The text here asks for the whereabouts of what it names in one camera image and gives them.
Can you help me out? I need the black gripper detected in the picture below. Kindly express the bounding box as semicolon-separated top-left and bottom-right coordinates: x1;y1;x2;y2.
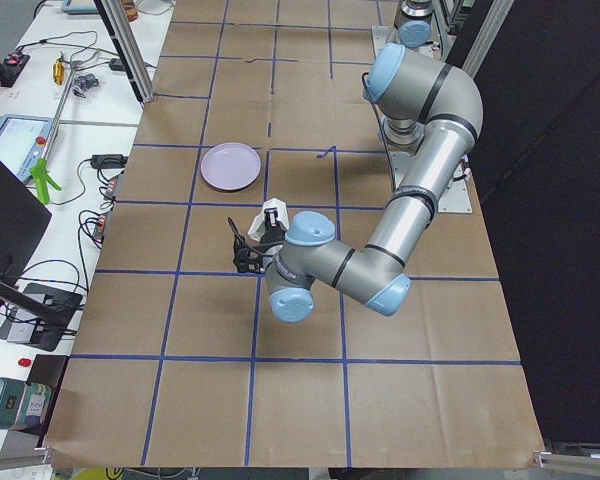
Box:
227;208;286;273

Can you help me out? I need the white angular mug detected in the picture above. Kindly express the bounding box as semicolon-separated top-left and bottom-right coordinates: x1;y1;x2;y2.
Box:
248;198;290;241

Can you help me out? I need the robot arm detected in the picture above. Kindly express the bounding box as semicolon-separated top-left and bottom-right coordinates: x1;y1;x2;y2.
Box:
394;0;442;50
234;43;483;323

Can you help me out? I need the lavender round plate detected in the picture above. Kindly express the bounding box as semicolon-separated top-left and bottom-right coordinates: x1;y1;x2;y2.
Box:
200;142;261;191

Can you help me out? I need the black power adapter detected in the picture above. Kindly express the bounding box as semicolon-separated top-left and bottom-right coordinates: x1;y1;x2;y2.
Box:
90;154;128;170

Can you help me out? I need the black monitor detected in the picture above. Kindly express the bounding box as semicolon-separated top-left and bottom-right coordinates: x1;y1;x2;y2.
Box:
0;161;51;285

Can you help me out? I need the blue teach pendant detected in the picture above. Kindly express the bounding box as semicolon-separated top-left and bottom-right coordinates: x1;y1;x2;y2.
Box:
0;114;52;183

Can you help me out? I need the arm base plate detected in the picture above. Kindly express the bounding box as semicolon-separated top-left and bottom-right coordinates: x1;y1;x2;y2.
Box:
390;151;473;214

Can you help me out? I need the green handled reacher grabber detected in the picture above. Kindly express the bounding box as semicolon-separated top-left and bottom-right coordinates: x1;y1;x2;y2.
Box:
30;61;78;205

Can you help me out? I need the aluminium frame post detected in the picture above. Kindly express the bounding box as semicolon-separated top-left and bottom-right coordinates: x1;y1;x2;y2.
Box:
94;0;155;104

